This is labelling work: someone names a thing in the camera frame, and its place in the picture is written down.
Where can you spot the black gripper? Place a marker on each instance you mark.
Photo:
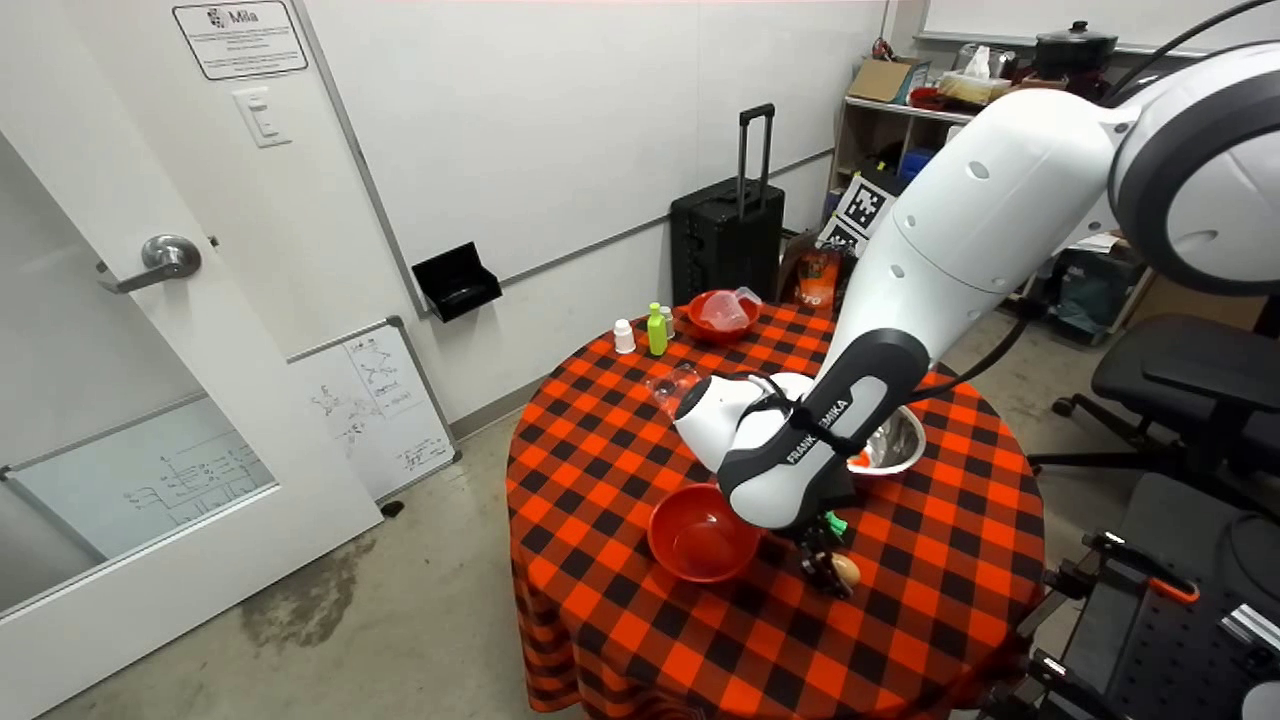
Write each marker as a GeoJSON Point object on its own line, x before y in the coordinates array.
{"type": "Point", "coordinates": [812, 536]}

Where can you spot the cream egg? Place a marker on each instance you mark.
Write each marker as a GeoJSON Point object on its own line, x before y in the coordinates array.
{"type": "Point", "coordinates": [847, 574]}

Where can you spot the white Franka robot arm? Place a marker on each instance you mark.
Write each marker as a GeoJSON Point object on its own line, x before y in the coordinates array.
{"type": "Point", "coordinates": [985, 201]}

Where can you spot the empty red plastic bowl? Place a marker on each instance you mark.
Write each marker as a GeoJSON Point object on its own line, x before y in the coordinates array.
{"type": "Point", "coordinates": [703, 536]}

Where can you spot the silver metal bowl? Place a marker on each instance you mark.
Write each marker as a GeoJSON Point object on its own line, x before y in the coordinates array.
{"type": "Point", "coordinates": [899, 445]}

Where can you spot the red bowl holding clear cup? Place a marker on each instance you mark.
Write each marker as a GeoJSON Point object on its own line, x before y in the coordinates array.
{"type": "Point", "coordinates": [706, 324]}

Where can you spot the orange black checked tablecloth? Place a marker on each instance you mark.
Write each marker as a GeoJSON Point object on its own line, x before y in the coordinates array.
{"type": "Point", "coordinates": [746, 643]}

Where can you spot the clear plastic cup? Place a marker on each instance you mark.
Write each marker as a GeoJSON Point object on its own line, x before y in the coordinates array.
{"type": "Point", "coordinates": [725, 309]}

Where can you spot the orange bag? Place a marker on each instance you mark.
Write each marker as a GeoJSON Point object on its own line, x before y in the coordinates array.
{"type": "Point", "coordinates": [816, 282]}

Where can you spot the green bottle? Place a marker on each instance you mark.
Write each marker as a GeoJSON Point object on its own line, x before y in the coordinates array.
{"type": "Point", "coordinates": [659, 328]}

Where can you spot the small white bottle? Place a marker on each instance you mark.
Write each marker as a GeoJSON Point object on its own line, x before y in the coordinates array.
{"type": "Point", "coordinates": [621, 337]}

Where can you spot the black suitcase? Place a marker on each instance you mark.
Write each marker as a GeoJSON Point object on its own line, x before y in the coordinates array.
{"type": "Point", "coordinates": [725, 246]}

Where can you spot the black white fiducial marker board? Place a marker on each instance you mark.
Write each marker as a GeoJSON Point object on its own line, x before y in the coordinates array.
{"type": "Point", "coordinates": [861, 211]}

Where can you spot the dark grey mounting platform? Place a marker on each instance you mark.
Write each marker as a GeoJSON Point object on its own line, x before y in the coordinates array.
{"type": "Point", "coordinates": [1173, 655]}

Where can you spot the dark teal bin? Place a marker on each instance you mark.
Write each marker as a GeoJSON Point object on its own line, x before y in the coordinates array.
{"type": "Point", "coordinates": [1094, 286]}

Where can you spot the black office chair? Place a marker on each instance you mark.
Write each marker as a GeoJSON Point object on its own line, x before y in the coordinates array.
{"type": "Point", "coordinates": [1187, 381]}

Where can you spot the white storage shelf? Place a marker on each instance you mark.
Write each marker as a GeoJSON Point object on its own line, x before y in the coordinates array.
{"type": "Point", "coordinates": [901, 126]}

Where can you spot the small whiteboard with scribbles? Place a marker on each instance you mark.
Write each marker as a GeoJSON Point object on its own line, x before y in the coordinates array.
{"type": "Point", "coordinates": [372, 406]}

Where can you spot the cardboard box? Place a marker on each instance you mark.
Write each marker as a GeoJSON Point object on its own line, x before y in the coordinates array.
{"type": "Point", "coordinates": [883, 81]}

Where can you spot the white crumpled bag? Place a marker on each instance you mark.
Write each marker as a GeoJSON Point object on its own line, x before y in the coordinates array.
{"type": "Point", "coordinates": [981, 61]}

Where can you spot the black pot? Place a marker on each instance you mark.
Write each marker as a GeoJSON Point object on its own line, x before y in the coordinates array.
{"type": "Point", "coordinates": [1075, 49]}

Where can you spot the white door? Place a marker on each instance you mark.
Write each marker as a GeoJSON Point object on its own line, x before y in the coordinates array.
{"type": "Point", "coordinates": [120, 403]}

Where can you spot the black wall holder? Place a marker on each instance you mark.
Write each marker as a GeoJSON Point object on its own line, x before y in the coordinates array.
{"type": "Point", "coordinates": [458, 282]}

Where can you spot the white wall sign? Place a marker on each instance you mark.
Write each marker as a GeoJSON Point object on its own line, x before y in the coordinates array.
{"type": "Point", "coordinates": [243, 39]}

